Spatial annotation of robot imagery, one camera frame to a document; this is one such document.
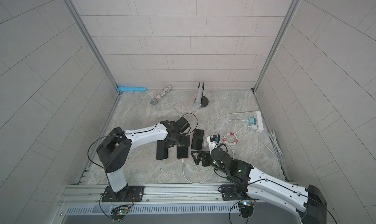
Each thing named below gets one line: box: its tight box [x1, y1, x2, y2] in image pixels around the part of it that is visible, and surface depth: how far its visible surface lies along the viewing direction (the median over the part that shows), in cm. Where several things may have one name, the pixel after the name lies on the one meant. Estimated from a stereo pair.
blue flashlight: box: [117, 86, 147, 92], surface depth 117 cm
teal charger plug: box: [248, 117, 257, 125], surface depth 98 cm
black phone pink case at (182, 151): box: [176, 144, 188, 159], surface depth 84 cm
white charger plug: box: [250, 123, 258, 131], surface depth 95 cm
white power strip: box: [254, 110, 264, 133], surface depth 96 cm
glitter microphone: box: [149, 84, 172, 106], surface depth 111 cm
